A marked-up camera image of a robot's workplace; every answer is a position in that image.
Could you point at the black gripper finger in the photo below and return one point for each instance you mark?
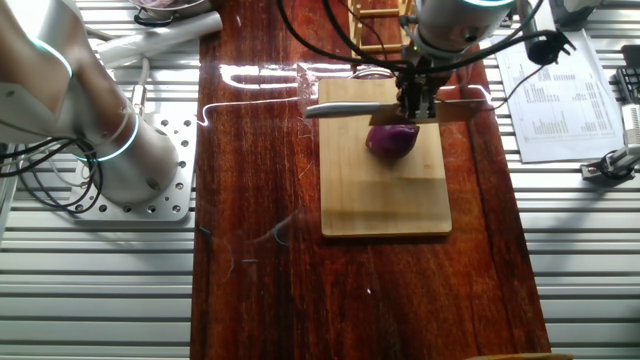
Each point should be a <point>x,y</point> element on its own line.
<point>422,106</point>
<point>404,102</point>

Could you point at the wooden knife rack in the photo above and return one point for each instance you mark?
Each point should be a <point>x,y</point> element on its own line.
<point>356,35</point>

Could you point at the purple vegetable pieces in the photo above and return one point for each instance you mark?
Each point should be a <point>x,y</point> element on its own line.
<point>155,3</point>

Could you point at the silver bar-shaped camera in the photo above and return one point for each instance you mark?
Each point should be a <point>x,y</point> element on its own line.
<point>632,125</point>

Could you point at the grey metal mount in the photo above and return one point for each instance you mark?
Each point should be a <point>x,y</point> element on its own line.
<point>570,11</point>

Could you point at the glossy wood-grain table mat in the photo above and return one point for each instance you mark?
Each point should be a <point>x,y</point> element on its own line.
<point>250,300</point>

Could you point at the steel cleaver knife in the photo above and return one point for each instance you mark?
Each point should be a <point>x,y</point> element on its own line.
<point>345,109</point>

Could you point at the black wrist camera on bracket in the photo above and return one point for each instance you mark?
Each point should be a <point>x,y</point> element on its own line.
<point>545,50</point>

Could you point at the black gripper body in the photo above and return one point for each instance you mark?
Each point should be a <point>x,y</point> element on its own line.
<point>420,80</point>

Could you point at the white plastic roll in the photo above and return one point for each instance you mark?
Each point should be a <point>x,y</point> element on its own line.
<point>160,37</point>

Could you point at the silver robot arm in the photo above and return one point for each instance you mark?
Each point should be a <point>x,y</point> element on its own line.
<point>135,160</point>

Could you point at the purple onion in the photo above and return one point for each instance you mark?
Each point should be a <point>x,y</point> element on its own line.
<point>392,142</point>

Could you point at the bamboo cutting board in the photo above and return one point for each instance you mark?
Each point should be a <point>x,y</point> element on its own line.
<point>370,200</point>

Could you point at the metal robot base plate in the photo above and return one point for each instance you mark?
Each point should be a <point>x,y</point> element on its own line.
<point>175,202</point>

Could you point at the printed paper sheet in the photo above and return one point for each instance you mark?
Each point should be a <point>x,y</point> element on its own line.
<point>565,110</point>

